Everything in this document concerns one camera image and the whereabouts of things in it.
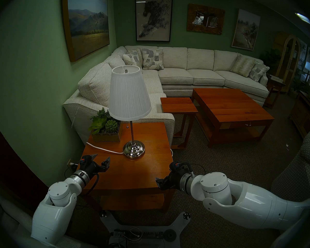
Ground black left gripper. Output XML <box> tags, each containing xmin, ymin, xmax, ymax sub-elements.
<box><xmin>82</xmin><ymin>153</ymin><xmax>111</xmax><ymax>176</ymax></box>

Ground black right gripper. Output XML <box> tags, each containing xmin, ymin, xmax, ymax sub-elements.
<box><xmin>156</xmin><ymin>170</ymin><xmax>188</xmax><ymax>191</ymax></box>

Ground chrome lamp with white shade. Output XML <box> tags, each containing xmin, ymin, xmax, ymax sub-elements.
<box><xmin>108</xmin><ymin>65</ymin><xmax>152</xmax><ymax>159</ymax></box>

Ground succulent planter box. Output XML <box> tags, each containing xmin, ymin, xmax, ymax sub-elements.
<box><xmin>89</xmin><ymin>108</ymin><xmax>122</xmax><ymax>142</ymax></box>

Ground small wooden side table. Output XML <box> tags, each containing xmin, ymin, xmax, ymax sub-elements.
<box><xmin>160</xmin><ymin>97</ymin><xmax>198</xmax><ymax>150</ymax></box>

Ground large wooden coffee table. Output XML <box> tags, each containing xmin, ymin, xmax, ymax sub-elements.
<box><xmin>191</xmin><ymin>88</ymin><xmax>275</xmax><ymax>148</ymax></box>

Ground small patterned throw pillow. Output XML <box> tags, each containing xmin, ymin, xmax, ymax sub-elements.
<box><xmin>122</xmin><ymin>51</ymin><xmax>142</xmax><ymax>69</ymax></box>

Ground cream sectional sofa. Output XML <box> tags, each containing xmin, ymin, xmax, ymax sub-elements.
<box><xmin>63</xmin><ymin>45</ymin><xmax>270</xmax><ymax>147</ymax></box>

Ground striped throw pillow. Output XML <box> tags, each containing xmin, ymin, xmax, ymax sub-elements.
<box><xmin>230</xmin><ymin>54</ymin><xmax>256</xmax><ymax>78</ymax></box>
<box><xmin>127</xmin><ymin>48</ymin><xmax>144</xmax><ymax>67</ymax></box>

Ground large patterned throw pillow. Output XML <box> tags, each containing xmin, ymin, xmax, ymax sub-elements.
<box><xmin>142</xmin><ymin>48</ymin><xmax>165</xmax><ymax>70</ymax></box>

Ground framed landscape painting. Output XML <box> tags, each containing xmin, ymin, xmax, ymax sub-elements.
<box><xmin>62</xmin><ymin>0</ymin><xmax>110</xmax><ymax>63</ymax></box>

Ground patterned grey armchair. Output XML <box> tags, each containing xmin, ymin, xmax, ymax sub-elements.
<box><xmin>270</xmin><ymin>128</ymin><xmax>310</xmax><ymax>202</ymax></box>

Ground dark wooden end table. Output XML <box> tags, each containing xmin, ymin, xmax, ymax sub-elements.
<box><xmin>264</xmin><ymin>74</ymin><xmax>286</xmax><ymax>109</ymax></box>

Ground black framed horse picture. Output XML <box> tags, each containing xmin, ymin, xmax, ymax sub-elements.
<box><xmin>135</xmin><ymin>0</ymin><xmax>173</xmax><ymax>42</ymax></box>

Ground dark wooden dresser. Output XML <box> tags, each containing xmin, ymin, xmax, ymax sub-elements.
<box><xmin>289</xmin><ymin>91</ymin><xmax>310</xmax><ymax>138</ymax></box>

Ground background potted plant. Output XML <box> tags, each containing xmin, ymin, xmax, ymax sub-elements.
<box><xmin>260</xmin><ymin>49</ymin><xmax>281</xmax><ymax>75</ymax></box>

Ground wooden framed mirror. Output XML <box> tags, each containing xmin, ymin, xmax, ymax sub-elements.
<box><xmin>187</xmin><ymin>4</ymin><xmax>225</xmax><ymax>35</ymax></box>

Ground arched wooden cabinet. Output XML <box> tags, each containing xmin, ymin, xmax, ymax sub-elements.
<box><xmin>273</xmin><ymin>32</ymin><xmax>301</xmax><ymax>93</ymax></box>

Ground framed tree painting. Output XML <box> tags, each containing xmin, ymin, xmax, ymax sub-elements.
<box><xmin>231</xmin><ymin>9</ymin><xmax>261</xmax><ymax>51</ymax></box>

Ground ceiling light fixture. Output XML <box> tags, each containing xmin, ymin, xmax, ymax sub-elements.
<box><xmin>295</xmin><ymin>12</ymin><xmax>310</xmax><ymax>26</ymax></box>

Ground white lamp power cord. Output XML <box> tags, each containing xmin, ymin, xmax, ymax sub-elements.
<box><xmin>86</xmin><ymin>142</ymin><xmax>124</xmax><ymax>155</ymax></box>

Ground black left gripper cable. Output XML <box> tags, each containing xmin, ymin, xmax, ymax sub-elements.
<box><xmin>87</xmin><ymin>173</ymin><xmax>100</xmax><ymax>195</ymax></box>

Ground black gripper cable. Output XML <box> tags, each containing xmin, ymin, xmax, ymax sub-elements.
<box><xmin>181</xmin><ymin>162</ymin><xmax>206</xmax><ymax>177</ymax></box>
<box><xmin>87</xmin><ymin>173</ymin><xmax>100</xmax><ymax>195</ymax></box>

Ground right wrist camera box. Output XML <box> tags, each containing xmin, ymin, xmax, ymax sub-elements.
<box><xmin>170</xmin><ymin>161</ymin><xmax>185</xmax><ymax>173</ymax></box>

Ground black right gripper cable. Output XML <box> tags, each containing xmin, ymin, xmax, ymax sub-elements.
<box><xmin>181</xmin><ymin>162</ymin><xmax>206</xmax><ymax>177</ymax></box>

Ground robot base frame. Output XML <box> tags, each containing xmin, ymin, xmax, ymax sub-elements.
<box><xmin>99</xmin><ymin>210</ymin><xmax>191</xmax><ymax>248</ymax></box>

